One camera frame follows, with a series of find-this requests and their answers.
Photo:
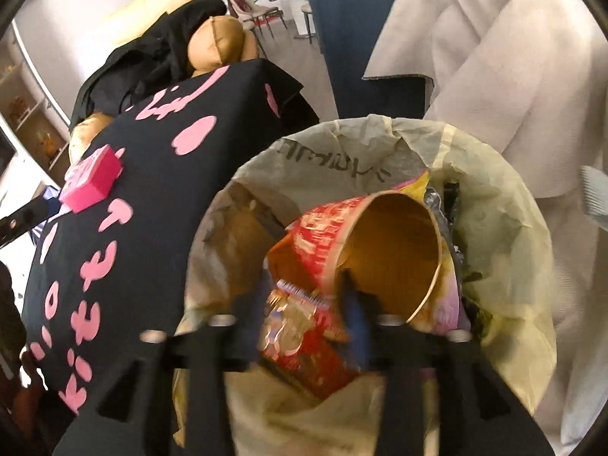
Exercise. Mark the black jacket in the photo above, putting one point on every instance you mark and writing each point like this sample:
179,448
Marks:
156,57

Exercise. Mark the blue partition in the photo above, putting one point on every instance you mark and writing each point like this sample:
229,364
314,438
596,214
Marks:
351,19

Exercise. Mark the pale ribbed cloth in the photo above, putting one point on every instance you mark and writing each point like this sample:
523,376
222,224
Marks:
596,194

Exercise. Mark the pink box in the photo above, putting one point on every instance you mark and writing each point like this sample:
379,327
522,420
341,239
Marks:
95,185

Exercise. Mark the shelf with toys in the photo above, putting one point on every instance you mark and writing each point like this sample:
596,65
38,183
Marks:
28,104

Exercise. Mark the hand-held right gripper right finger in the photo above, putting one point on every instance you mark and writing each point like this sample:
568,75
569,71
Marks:
358,332

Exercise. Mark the black pink-printed tablecloth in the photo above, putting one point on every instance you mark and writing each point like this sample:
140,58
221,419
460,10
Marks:
156,190

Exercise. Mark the round stool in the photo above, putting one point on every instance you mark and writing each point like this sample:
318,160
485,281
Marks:
306,19

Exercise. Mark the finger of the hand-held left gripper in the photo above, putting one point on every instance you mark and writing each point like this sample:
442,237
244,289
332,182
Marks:
19,225

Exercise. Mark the yellow wafer packet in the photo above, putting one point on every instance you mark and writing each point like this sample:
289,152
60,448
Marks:
413,185

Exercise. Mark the beige chair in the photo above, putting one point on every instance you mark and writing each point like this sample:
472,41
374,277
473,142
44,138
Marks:
251,12

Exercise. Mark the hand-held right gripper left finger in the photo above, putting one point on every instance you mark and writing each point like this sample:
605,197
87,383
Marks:
247,342

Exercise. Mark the trash bin with yellowish bag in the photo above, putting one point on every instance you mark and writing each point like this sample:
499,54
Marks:
503,256

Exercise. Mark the red wrapper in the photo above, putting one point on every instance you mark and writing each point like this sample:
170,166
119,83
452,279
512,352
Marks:
308,356

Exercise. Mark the red noodle cup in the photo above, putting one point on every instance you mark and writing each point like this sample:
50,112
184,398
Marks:
394,247

